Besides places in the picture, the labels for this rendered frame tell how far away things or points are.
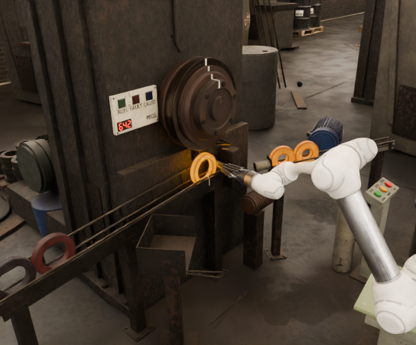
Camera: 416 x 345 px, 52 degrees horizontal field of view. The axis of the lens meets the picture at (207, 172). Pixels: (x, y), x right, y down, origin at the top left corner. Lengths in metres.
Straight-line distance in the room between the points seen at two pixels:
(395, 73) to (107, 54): 3.23
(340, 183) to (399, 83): 2.99
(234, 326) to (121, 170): 1.04
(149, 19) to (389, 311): 1.57
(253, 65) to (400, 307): 3.51
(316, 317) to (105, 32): 1.81
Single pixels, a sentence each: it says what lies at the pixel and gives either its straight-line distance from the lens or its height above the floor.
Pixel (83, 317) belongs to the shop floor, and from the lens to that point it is 2.60.
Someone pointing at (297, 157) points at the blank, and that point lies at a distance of 2.61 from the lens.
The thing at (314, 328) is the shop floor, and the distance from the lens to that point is 2.48.
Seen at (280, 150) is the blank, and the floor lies 0.76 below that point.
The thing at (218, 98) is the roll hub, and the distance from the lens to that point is 2.09.
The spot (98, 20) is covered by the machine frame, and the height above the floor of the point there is 1.56.
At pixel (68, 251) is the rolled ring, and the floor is 0.67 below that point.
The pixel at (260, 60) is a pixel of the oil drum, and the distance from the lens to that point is 4.84.
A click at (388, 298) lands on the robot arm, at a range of 1.83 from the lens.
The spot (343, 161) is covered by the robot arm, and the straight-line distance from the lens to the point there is 1.68.
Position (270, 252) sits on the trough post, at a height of 0.01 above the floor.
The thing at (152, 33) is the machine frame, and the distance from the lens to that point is 2.07.
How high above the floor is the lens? 1.75
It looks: 26 degrees down
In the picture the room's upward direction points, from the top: 1 degrees counter-clockwise
